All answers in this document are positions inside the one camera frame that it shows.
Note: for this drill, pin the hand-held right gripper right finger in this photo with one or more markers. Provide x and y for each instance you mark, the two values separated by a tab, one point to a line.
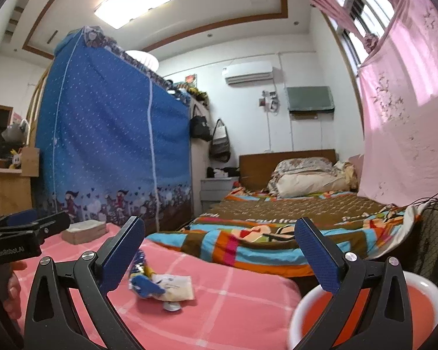
319	255

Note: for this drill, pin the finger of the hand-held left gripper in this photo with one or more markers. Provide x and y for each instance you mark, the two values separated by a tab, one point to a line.
22	217
54	222

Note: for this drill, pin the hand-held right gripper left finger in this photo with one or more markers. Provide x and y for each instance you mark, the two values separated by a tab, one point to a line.
122	255

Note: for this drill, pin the blue and white wrapper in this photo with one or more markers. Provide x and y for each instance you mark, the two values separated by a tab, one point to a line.
140	264

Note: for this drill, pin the blue plastic wrapper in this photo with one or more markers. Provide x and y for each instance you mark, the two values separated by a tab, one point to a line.
148	288

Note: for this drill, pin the orange bucket with white rim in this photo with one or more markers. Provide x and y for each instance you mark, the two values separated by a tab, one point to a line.
419	310

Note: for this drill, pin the person's left hand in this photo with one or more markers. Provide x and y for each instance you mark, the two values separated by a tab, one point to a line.
14	291

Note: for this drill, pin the light wooden cabinet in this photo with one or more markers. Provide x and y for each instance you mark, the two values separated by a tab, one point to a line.
7	193

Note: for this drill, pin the brown tissue box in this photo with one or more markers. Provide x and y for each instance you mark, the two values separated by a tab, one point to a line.
84	233

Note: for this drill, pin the colourful patterned bed cover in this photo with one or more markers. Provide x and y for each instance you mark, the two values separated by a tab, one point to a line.
277	222

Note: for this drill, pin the beige pillow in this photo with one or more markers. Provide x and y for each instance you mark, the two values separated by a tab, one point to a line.
306	186

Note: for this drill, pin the yellowish crumpled cloth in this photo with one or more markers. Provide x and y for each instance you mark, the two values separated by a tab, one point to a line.
346	175

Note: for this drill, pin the grey plush toy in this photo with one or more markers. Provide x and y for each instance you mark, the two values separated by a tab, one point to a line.
16	131

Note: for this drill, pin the floral pillow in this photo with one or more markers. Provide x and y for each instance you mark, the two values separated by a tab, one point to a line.
303	166

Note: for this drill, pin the blue dotted fabric wardrobe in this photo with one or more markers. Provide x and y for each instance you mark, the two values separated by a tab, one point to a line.
113	135

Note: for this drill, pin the brown wooden headboard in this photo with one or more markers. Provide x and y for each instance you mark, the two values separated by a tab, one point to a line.
255	167

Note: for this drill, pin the grey nightstand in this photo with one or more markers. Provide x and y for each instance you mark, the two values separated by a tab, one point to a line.
215	191

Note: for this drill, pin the pink checked blanket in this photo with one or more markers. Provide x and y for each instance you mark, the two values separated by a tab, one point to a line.
222	317

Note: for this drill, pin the black floor fan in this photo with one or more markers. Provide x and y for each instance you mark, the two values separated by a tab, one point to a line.
436	240

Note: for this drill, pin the dark cloth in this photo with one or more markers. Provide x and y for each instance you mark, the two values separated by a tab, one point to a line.
224	172

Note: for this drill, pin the grey hanging tote bag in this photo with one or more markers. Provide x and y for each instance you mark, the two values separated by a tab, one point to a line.
219	146

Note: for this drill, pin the black hanging bag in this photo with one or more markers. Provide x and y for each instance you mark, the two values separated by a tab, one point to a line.
200	127

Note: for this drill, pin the pink floral hanging sheet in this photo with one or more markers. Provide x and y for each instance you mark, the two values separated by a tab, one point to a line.
405	116

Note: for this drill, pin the round white lamp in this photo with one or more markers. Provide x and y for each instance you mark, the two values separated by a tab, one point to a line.
142	60

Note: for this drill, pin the small flower picture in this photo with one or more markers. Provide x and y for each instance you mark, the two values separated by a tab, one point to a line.
190	81

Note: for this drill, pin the pink window curtain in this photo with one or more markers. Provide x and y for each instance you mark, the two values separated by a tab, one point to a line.
332	3

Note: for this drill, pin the window with bars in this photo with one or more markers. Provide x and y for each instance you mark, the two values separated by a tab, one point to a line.
365	3

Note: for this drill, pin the wooden bunk frame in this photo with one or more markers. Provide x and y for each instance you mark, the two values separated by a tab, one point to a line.
38	105

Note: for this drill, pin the green cloth covered wall unit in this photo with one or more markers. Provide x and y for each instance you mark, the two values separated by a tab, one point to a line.
309	98

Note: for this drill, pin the wall socket with chargers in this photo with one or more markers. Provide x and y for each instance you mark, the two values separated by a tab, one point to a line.
270	101

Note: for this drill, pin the white wall air conditioner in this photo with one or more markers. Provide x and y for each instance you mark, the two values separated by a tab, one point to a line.
246	71

